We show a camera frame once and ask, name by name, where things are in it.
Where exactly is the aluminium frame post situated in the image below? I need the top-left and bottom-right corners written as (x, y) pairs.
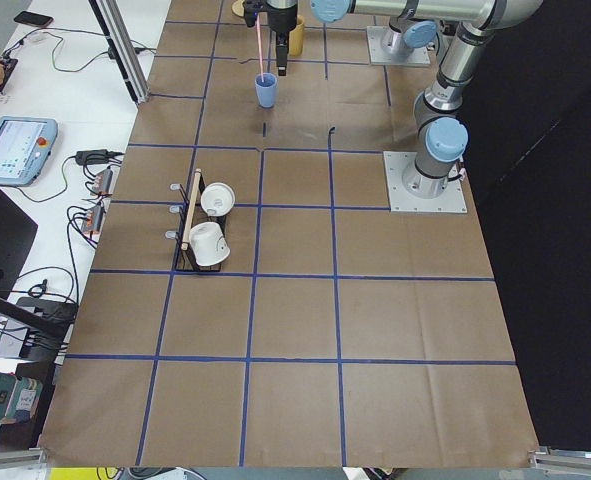
top-left (88, 0), bottom-right (149, 105)

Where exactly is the orange grey adapter box lower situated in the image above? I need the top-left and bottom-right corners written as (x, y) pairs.
top-left (81, 204), bottom-right (105, 236)

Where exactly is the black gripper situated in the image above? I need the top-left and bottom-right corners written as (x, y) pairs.
top-left (243, 0), bottom-right (265, 28)
top-left (266, 0), bottom-right (297, 76)

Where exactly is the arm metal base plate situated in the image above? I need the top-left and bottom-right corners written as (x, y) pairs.
top-left (366, 22), bottom-right (437, 68)
top-left (383, 151), bottom-right (467, 214)

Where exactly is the pink chopstick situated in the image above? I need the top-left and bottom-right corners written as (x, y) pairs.
top-left (255, 13), bottom-right (265, 84)

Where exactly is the light blue plastic cup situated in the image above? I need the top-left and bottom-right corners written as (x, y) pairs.
top-left (255, 72), bottom-right (278, 109)

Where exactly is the brown paper table cover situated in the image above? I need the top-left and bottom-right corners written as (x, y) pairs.
top-left (40, 1), bottom-right (537, 468)

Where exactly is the round wooden coaster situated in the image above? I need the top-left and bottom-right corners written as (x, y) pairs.
top-left (231, 0), bottom-right (245, 18)

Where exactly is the teach pendant tablet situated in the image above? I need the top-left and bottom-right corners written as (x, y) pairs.
top-left (0, 116), bottom-right (58, 187)

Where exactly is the orange grey adapter box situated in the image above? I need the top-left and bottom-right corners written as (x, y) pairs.
top-left (91, 168), bottom-right (113, 196)
top-left (81, 204), bottom-right (105, 236)

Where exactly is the orange grey adapter box upper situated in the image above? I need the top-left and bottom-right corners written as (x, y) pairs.
top-left (91, 168), bottom-right (113, 196)

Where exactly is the black smartphone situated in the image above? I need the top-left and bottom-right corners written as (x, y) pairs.
top-left (13, 10), bottom-right (54, 28)

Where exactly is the black power adapter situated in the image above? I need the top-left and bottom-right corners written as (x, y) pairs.
top-left (75, 149), bottom-right (109, 166)

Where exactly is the black wire cup rack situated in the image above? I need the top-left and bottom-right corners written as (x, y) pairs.
top-left (166, 169), bottom-right (231, 273)

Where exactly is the grey usb hub dock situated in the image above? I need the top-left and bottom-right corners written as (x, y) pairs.
top-left (0, 328), bottom-right (31, 359)

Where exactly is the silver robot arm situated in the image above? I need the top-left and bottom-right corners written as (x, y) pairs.
top-left (243, 0), bottom-right (438, 76)
top-left (311, 1), bottom-right (542, 199)

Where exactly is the white mug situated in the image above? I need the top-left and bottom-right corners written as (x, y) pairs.
top-left (189, 222), bottom-right (231, 267)
top-left (200, 182), bottom-right (235, 217)

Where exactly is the wooden rack handle rod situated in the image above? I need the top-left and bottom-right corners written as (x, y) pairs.
top-left (181, 168), bottom-right (202, 251)

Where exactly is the white mug rear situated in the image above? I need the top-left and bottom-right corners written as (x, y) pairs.
top-left (200, 182), bottom-right (235, 217)

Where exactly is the white mug front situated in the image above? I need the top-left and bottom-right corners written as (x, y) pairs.
top-left (189, 222), bottom-right (231, 267)

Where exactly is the bamboo chopstick holder cylinder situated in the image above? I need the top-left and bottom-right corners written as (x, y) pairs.
top-left (289, 15), bottom-right (305, 57)

